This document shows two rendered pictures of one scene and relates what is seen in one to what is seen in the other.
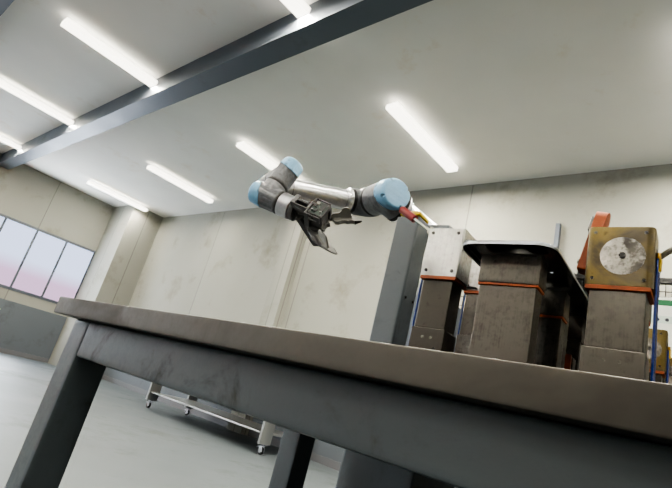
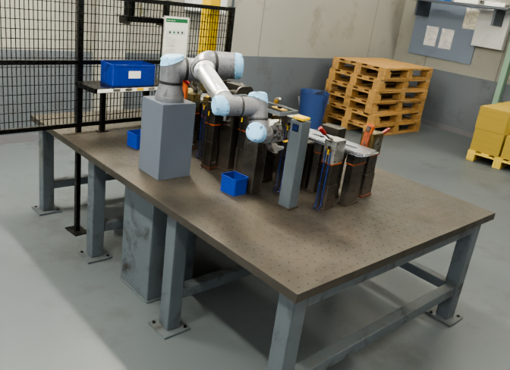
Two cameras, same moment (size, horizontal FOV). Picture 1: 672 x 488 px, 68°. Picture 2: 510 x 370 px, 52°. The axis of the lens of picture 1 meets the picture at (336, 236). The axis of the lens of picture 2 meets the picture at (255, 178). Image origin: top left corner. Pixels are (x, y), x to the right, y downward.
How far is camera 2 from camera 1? 2.81 m
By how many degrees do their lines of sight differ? 95
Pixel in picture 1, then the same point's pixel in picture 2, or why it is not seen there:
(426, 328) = (332, 186)
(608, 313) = (371, 163)
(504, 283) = (359, 164)
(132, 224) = not seen: outside the picture
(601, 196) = not seen: outside the picture
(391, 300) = (300, 170)
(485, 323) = (353, 180)
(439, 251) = (338, 152)
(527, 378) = (452, 232)
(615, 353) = (370, 175)
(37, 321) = not seen: outside the picture
